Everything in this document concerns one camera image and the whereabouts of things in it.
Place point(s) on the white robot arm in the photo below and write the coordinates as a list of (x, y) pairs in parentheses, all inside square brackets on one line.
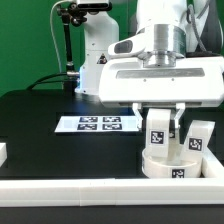
[(172, 61)]

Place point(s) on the white sheet with tags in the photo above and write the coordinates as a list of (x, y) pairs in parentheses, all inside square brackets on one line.
[(75, 124)]

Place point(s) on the black camera stand pole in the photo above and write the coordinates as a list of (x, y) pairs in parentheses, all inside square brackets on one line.
[(70, 15)]

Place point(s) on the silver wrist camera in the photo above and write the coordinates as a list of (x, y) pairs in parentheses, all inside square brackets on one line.
[(130, 47)]

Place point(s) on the white U-shaped obstacle fence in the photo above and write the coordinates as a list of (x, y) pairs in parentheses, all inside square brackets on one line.
[(209, 189)]

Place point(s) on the white round stool seat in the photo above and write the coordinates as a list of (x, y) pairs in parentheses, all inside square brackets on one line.
[(171, 167)]

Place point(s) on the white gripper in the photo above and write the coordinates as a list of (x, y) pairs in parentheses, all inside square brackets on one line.
[(193, 82)]

